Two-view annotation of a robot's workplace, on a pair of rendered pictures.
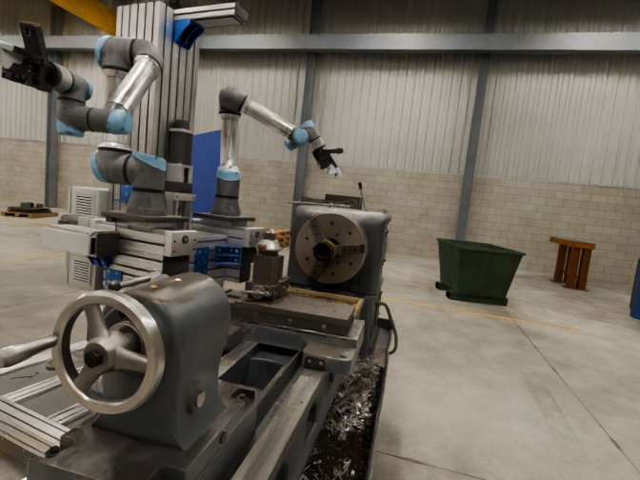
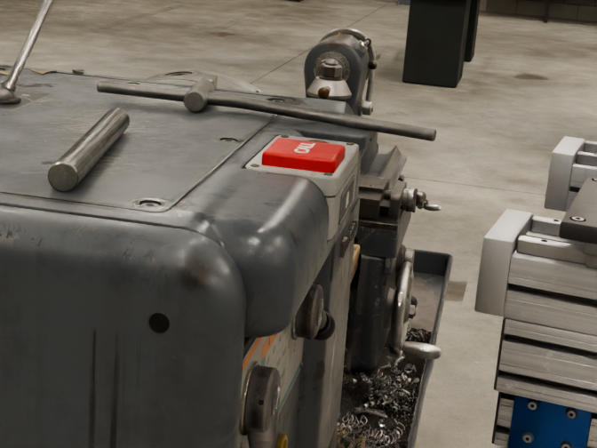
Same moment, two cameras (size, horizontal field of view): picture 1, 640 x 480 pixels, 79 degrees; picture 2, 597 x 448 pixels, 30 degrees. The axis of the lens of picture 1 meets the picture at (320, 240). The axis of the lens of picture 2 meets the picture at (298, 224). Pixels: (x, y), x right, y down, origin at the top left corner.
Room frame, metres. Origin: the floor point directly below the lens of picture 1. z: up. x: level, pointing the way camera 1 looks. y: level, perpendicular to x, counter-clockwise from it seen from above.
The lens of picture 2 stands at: (3.12, 0.02, 1.48)
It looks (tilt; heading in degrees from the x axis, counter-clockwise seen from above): 17 degrees down; 177
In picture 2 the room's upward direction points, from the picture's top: 4 degrees clockwise
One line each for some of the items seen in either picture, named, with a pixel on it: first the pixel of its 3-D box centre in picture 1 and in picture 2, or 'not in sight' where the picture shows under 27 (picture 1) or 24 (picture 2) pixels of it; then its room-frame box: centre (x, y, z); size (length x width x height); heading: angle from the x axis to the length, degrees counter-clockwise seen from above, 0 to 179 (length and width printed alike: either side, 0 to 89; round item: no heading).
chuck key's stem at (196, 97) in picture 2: not in sight; (202, 91); (1.99, -0.03, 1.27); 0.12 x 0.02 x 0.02; 175
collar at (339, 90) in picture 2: (269, 244); (330, 86); (1.17, 0.15, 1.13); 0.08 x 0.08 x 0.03
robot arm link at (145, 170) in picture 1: (148, 170); not in sight; (1.50, 0.69, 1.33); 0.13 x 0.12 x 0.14; 89
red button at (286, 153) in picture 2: not in sight; (304, 159); (2.22, 0.06, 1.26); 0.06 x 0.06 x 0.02; 77
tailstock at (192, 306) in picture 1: (169, 369); (333, 96); (0.56, 0.21, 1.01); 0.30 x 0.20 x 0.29; 167
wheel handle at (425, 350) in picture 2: not in sight; (418, 349); (1.28, 0.34, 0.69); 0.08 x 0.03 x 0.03; 77
